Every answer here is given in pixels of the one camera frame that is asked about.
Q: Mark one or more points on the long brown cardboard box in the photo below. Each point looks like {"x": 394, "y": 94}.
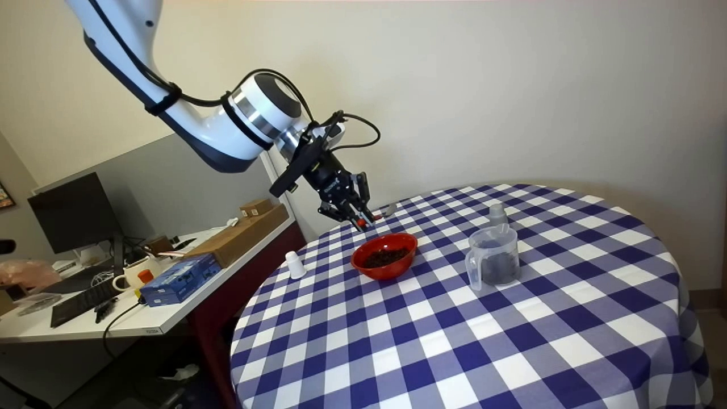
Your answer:
{"x": 254, "y": 222}

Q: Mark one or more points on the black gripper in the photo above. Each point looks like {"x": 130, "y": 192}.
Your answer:
{"x": 345, "y": 197}

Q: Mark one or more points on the red plastic bowl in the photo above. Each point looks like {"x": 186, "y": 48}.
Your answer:
{"x": 385, "y": 257}

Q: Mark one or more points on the black keyboard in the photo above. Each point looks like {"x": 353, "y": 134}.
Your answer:
{"x": 79, "y": 302}

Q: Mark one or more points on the small white plastic bottle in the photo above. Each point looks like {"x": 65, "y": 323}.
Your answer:
{"x": 293, "y": 265}

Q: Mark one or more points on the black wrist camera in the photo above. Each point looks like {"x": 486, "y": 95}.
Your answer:
{"x": 309, "y": 160}

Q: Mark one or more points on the small clear glass bottle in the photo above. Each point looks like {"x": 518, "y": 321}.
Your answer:
{"x": 495, "y": 212}

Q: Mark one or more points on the black computer monitor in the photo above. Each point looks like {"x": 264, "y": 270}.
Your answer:
{"x": 76, "y": 215}

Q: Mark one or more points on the white mug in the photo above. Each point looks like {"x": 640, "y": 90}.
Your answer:
{"x": 131, "y": 279}

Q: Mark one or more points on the clear plastic measuring jug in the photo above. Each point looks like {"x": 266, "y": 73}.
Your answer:
{"x": 494, "y": 256}

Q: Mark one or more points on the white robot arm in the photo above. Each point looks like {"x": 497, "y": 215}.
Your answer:
{"x": 228, "y": 132}

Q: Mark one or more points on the grey partition panel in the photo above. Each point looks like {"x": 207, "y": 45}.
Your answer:
{"x": 167, "y": 190}

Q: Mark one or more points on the blue cardboard box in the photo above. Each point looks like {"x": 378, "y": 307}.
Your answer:
{"x": 180, "y": 279}

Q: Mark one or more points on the blue white checkered tablecloth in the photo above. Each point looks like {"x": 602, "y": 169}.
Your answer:
{"x": 595, "y": 318}

